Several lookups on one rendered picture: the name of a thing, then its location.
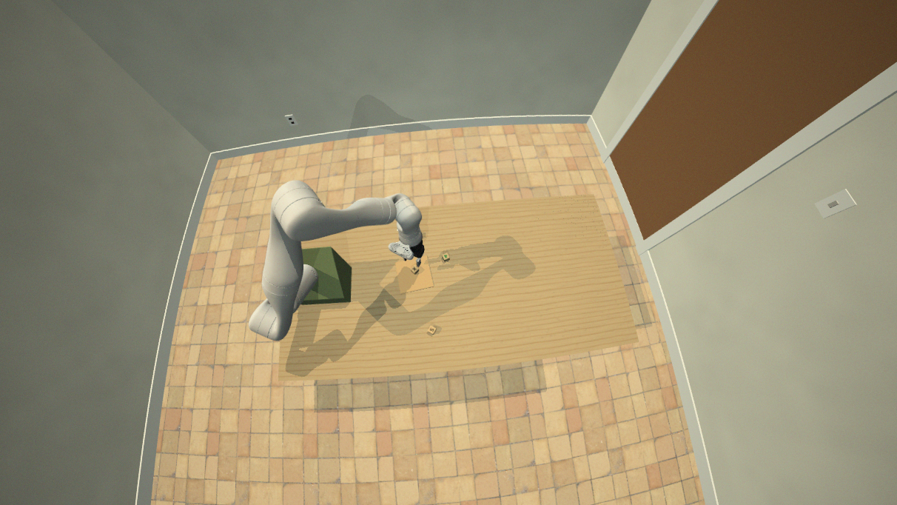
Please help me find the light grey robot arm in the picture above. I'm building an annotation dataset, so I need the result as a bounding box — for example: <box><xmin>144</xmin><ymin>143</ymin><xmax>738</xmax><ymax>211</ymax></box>
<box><xmin>249</xmin><ymin>180</ymin><xmax>422</xmax><ymax>341</ymax></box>

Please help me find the tan flat mat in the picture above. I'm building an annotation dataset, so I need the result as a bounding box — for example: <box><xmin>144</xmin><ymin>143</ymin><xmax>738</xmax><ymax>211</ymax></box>
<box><xmin>395</xmin><ymin>255</ymin><xmax>434</xmax><ymax>294</ymax></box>

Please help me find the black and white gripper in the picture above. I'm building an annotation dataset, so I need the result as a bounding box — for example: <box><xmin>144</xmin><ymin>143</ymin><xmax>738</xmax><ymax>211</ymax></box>
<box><xmin>388</xmin><ymin>230</ymin><xmax>425</xmax><ymax>267</ymax></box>

